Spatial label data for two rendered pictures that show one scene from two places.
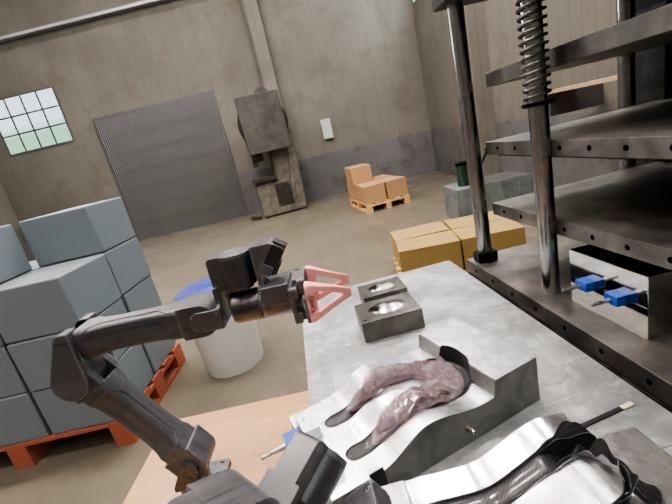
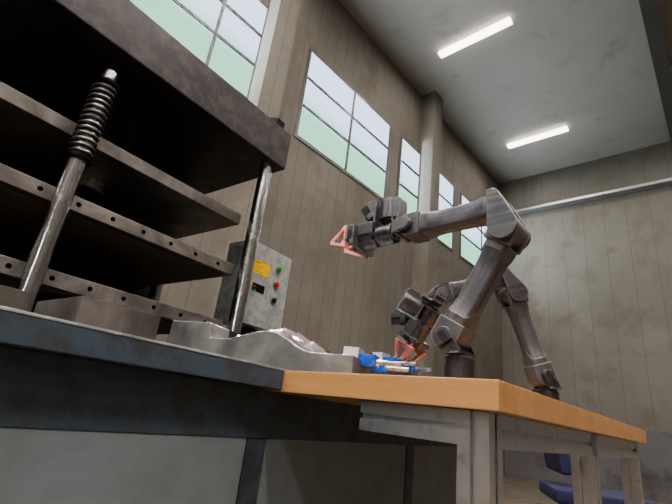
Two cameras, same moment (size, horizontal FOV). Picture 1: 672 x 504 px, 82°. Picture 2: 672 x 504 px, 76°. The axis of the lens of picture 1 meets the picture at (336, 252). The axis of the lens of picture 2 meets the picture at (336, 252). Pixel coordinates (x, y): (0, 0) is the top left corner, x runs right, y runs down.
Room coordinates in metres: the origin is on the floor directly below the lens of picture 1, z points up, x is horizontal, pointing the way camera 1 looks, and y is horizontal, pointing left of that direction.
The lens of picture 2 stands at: (1.52, 0.78, 0.73)
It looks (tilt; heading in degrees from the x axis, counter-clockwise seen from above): 21 degrees up; 222
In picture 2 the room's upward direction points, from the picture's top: 7 degrees clockwise
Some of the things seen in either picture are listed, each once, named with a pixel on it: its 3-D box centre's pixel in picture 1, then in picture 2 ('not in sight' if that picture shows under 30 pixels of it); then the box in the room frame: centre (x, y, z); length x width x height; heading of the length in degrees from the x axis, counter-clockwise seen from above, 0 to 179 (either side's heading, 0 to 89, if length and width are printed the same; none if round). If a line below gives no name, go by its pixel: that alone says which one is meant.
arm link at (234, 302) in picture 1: (248, 301); (387, 232); (0.63, 0.17, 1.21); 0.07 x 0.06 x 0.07; 88
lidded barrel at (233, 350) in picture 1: (224, 324); not in sight; (2.66, 0.94, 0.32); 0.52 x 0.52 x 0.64
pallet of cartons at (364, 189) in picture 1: (374, 184); not in sight; (7.63, -1.06, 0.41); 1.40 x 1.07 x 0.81; 179
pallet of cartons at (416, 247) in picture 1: (453, 250); not in sight; (3.40, -1.08, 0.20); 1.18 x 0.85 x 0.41; 78
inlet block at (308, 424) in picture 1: (290, 443); (372, 361); (0.68, 0.19, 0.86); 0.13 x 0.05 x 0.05; 111
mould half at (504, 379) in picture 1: (408, 398); (276, 356); (0.73, -0.08, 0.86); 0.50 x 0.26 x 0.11; 111
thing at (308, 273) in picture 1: (323, 286); (345, 241); (0.64, 0.04, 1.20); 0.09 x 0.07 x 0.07; 88
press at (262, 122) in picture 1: (265, 154); not in sight; (9.48, 1.09, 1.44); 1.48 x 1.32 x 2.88; 88
